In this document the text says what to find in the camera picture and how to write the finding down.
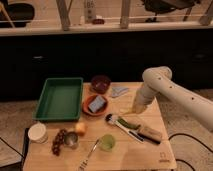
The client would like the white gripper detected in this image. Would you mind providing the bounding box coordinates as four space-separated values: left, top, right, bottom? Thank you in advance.
132 83 156 114

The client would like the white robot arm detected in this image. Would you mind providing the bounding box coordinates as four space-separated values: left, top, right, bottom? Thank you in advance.
132 66 213 133

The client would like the green plastic cup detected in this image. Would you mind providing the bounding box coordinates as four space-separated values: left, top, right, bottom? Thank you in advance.
99 134 116 152

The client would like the small metal cup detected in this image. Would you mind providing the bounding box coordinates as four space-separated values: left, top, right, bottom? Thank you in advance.
64 132 78 149

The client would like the white paper cup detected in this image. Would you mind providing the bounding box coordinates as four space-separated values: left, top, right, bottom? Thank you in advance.
28 123 48 143

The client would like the grey folded cloth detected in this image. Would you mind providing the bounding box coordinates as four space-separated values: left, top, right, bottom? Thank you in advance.
111 86 129 98

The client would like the green pepper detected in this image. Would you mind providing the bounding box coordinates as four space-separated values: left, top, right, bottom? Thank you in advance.
118 118 141 130

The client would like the dark red bowl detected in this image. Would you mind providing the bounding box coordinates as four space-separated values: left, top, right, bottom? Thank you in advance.
91 75 111 94

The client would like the blue sponge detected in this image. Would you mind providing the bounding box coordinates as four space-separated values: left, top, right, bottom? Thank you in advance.
88 97 106 113

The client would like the orange bowl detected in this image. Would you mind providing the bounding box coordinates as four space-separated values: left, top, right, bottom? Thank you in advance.
82 95 108 116

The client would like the yellow apple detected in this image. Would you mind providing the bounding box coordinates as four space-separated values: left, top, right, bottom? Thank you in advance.
75 122 87 136

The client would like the green plastic tray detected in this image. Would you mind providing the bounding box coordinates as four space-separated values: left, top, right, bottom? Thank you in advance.
33 77 83 122

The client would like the red small object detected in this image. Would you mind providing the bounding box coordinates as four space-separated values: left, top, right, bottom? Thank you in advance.
92 19 105 25

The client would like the black office chair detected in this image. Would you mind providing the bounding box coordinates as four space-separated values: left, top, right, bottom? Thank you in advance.
141 0 201 23

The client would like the metal fork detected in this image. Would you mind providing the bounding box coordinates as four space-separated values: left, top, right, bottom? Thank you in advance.
78 139 100 171

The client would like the red grapes bunch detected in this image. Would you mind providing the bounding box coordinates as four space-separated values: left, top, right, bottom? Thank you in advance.
52 129 67 156

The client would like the black chair left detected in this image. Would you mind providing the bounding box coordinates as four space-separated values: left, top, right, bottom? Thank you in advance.
0 0 35 28

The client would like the black cable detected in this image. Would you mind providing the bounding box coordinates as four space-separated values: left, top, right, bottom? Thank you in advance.
167 132 213 171

